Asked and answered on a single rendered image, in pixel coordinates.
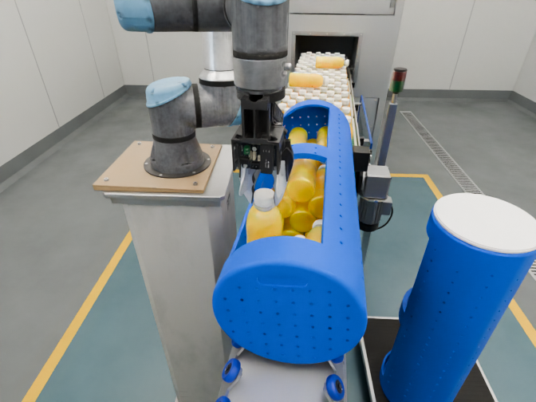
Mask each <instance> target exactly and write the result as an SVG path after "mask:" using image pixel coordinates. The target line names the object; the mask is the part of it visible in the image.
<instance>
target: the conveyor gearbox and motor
mask: <svg viewBox="0 0 536 402"><path fill-rule="evenodd" d="M391 178H392V177H391V176H390V172H389V168H388V167H387V166H376V165H370V166H368V170H367V171H364V174H363V179H362V184H361V193H358V194H359V196H360V202H359V207H358V219H359V228H360V230H362V231H366V232H373V231H376V230H378V229H380V228H382V227H384V226H386V225H387V224H388V223H389V221H390V220H391V218H392V215H393V207H392V198H391V197H389V196H388V189H389V186H390V183H391ZM391 209H392V213H391V215H390V212H391ZM381 215H390V218H389V219H388V221H387V222H386V223H385V224H384V225H383V226H381V227H378V226H379V222H380V217H381Z"/></svg>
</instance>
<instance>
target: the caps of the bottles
mask: <svg viewBox="0 0 536 402"><path fill-rule="evenodd" d="M306 54H307V55H306ZM310 55H311V56H310ZM320 55H321V56H325V55H326V57H342V58H343V59H344V60H345V55H344V54H340V53H335V54H330V53H325V54H324V53H321V52H316V53H312V52H307V53H302V54H301V57H300V60H298V63H302V64H303V65H302V64H297V67H301V68H295V69H294V70H295V72H294V73H298V72H299V73H306V72H311V73H317V74H320V75H322V74H323V75H328V76H323V77H324V78H325V77H330V78H329V83H334V85H331V84H330V85H327V88H326V87H317V88H315V89H320V90H313V88H306V90H305V89H300V88H301V87H294V91H299V94H305V97H301V96H298V93H292V92H293V90H292V89H286V93H287V94H290V96H291V97H294V98H295V97H296V98H297V101H298V102H302V101H303V100H304V99H305V98H311V100H319V98H320V99H326V101H327V102H329V103H331V104H332V103H333V102H334V100H340V99H341V96H343V97H347V96H348V95H349V92H347V91H342V92H341V90H342V89H344V90H346V89H348V86H347V85H341V84H347V80H346V79H341V78H346V77H347V74H341V73H346V69H345V68H346V66H343V67H342V68H339V69H325V68H323V69H319V68H316V67H315V66H313V65H316V56H320ZM313 60H314V61H313ZM307 61H308V62H307ZM308 63H309V64H308ZM306 65H307V66H306ZM307 67H308V68H307ZM301 69H305V70H306V72H305V70H301ZM316 70H317V71H316ZM323 70H328V71H323ZM335 71H336V72H335ZM339 71H340V72H339ZM335 75H336V76H335ZM340 75H341V76H340ZM339 76H340V77H339ZM333 77H334V79H333ZM334 81H335V82H334ZM340 81H341V82H340ZM334 86H340V88H334ZM327 89H334V91H332V90H329V91H327ZM306 91H309V92H312V91H313V94H312V93H306ZM320 91H321V92H327V94H324V93H321V94H320ZM340 92H341V95H340V94H335V95H334V93H340ZM313 95H319V97H312V96H313ZM327 95H328V96H333V95H334V96H333V98H332V97H328V98H326V97H327ZM290 96H285V98H284V99H282V100H283V101H288V100H289V99H290ZM341 103H342V104H348V103H349V99H347V98H343V99H341Z"/></svg>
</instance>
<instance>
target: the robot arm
mask: <svg viewBox="0 0 536 402"><path fill-rule="evenodd" d="M113 1H114V6H115V10H116V16H117V18H118V21H119V23H120V26H121V27H122V28H123V29H124V30H127V31H130V32H146V33H147V34H152V33H153V32H201V34H202V45H203V65H204V69H203V71H202V72H201V74H200V75H199V83H196V84H192V83H191V80H190V79H189V78H188V77H168V78H164V79H161V80H158V81H155V82H152V83H151V84H150V85H149V86H148V87H147V88H146V99H147V103H146V105H147V107H148V115H149V120H150V124H151V129H152V138H153V142H152V150H151V155H150V163H151V167H152V168H153V169H154V170H155V171H158V172H161V173H165V174H181V173H186V172H190V171H194V170H195V169H197V168H200V167H201V166H202V165H203V163H204V154H203V151H202V148H201V147H200V145H199V142H198V140H197V138H196V134H195V129H196V128H210V127H222V126H227V127H230V126H232V125H240V126H239V127H238V129H237V131H236V132H235V134H234V135H233V137H232V138H231V151H232V164H233V171H235V170H236V168H237V167H238V169H239V180H240V183H241V184H240V188H239V195H240V196H242V195H243V194H244V195H245V196H246V198H247V200H248V202H249V203H253V198H254V181H255V177H254V173H255V172H256V169H257V170H260V169H261V173H262V174H271V175H272V176H273V177H274V184H273V187H274V205H275V206H277V205H278V204H279V203H280V202H281V200H282V197H283V195H284V193H285V190H286V185H287V183H288V179H289V176H290V172H291V169H292V167H293V163H294V151H293V149H292V146H291V139H286V134H287V132H288V130H287V129H286V128H285V126H283V117H284V114H283V112H282V110H281V109H280V108H279V107H278V105H277V104H276V103H275V102H276V101H280V100H282V99H284V98H285V96H286V87H285V85H286V78H287V72H286V71H290V70H291V69H292V65H291V64H290V63H286V60H287V55H288V37H289V12H290V0H113Z"/></svg>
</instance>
